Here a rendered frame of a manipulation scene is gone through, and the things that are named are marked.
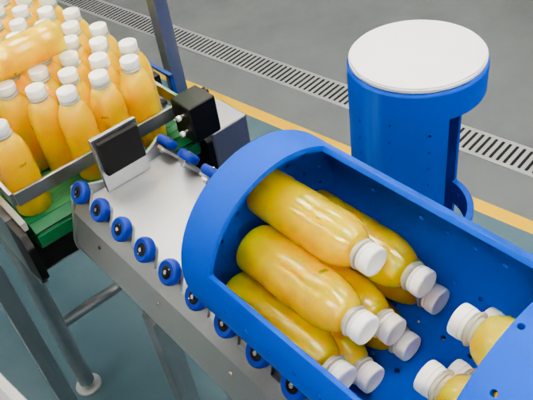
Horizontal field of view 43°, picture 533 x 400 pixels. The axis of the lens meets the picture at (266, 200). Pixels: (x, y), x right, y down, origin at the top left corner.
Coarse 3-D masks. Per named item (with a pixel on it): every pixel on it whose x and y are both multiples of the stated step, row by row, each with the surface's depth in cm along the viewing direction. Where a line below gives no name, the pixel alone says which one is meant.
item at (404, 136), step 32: (352, 96) 138; (384, 96) 129; (416, 96) 126; (448, 96) 126; (480, 96) 132; (352, 128) 144; (384, 128) 134; (416, 128) 131; (448, 128) 131; (384, 160) 139; (416, 160) 136; (448, 160) 166; (448, 192) 172
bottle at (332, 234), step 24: (264, 192) 87; (288, 192) 85; (312, 192) 85; (264, 216) 87; (288, 216) 84; (312, 216) 82; (336, 216) 81; (312, 240) 81; (336, 240) 79; (360, 240) 80; (336, 264) 81
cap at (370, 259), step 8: (368, 248) 78; (376, 248) 78; (384, 248) 79; (360, 256) 78; (368, 256) 77; (376, 256) 78; (384, 256) 79; (360, 264) 78; (368, 264) 78; (376, 264) 79; (368, 272) 78; (376, 272) 80
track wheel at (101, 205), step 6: (96, 198) 122; (102, 198) 122; (96, 204) 122; (102, 204) 121; (108, 204) 121; (90, 210) 123; (96, 210) 122; (102, 210) 121; (108, 210) 121; (96, 216) 122; (102, 216) 121; (108, 216) 122
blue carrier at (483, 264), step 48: (288, 144) 86; (240, 192) 81; (336, 192) 102; (384, 192) 92; (192, 240) 85; (240, 240) 93; (432, 240) 90; (480, 240) 81; (192, 288) 89; (480, 288) 87; (528, 288) 80; (240, 336) 85; (432, 336) 91; (528, 336) 60; (336, 384) 70; (384, 384) 89; (480, 384) 59; (528, 384) 57
